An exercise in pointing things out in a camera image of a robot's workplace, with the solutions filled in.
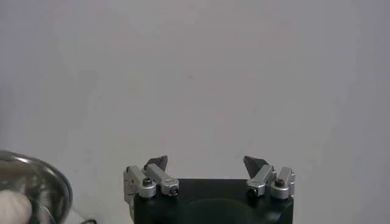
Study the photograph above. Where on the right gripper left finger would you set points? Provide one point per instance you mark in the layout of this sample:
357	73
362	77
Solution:
143	182

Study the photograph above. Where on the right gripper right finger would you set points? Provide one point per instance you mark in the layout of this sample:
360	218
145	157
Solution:
265	179

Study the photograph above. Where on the perforated steel steamer basket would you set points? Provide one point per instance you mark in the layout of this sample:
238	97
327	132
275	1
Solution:
51	182

